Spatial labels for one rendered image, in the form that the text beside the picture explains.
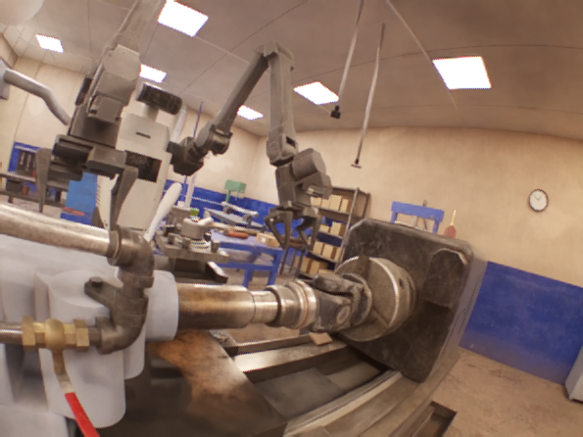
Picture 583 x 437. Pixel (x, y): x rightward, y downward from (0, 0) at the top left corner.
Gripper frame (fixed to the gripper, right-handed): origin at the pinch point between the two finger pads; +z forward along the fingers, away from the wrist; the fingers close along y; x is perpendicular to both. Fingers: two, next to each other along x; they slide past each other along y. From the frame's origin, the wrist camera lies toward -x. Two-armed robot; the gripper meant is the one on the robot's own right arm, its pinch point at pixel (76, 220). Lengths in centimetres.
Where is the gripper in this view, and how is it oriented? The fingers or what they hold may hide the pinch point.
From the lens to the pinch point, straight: 34.9
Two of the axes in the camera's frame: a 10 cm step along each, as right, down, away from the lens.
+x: -7.8, 2.9, 5.5
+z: 1.6, 9.5, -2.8
